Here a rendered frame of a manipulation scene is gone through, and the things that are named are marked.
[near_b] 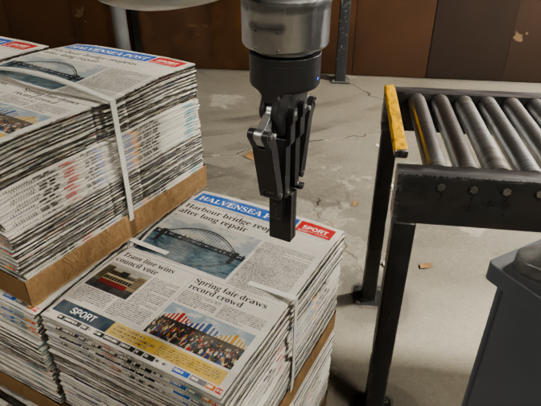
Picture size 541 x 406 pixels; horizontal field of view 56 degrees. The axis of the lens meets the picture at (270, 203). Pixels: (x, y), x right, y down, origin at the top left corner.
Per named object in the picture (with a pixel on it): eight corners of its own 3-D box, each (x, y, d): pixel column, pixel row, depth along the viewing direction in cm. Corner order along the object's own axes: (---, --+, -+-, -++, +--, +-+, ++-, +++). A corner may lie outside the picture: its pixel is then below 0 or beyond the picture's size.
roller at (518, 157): (547, 171, 105) (547, 192, 108) (494, 93, 145) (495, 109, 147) (521, 175, 107) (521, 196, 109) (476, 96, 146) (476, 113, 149)
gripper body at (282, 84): (271, 34, 58) (271, 112, 62) (233, 53, 51) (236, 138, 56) (334, 42, 55) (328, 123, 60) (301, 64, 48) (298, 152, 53)
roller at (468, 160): (475, 165, 107) (486, 182, 109) (442, 89, 146) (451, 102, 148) (452, 176, 109) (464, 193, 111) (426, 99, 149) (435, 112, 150)
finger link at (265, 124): (291, 88, 54) (267, 103, 50) (289, 134, 56) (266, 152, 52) (270, 84, 55) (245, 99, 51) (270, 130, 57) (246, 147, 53)
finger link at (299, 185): (270, 97, 57) (276, 93, 58) (271, 184, 63) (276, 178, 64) (302, 103, 56) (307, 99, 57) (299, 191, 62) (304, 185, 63)
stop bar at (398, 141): (392, 158, 112) (393, 150, 111) (382, 90, 148) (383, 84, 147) (407, 159, 111) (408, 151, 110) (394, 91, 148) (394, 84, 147)
